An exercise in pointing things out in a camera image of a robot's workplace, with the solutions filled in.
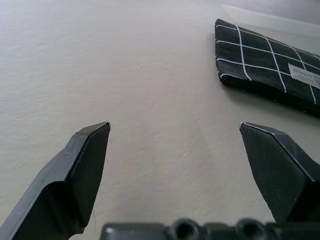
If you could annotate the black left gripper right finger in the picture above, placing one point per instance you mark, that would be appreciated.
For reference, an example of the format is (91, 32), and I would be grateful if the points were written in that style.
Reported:
(275, 175)

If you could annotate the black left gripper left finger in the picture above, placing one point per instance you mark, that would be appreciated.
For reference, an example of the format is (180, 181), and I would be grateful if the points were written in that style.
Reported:
(72, 180)

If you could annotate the black grid-pattern fabric pouch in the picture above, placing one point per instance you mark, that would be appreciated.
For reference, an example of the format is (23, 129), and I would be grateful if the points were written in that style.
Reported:
(265, 60)

